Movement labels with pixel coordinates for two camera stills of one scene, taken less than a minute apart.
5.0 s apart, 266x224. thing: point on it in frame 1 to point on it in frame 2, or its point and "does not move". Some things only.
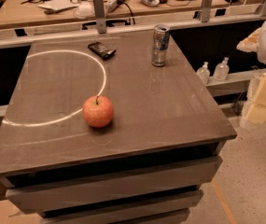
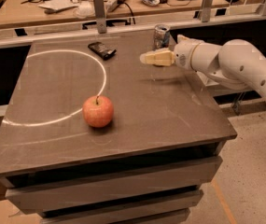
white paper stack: x=59 y=4 does not move
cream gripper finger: x=250 y=43 to x=181 y=55
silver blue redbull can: x=159 y=56 does not move
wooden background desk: x=36 y=5 does not move
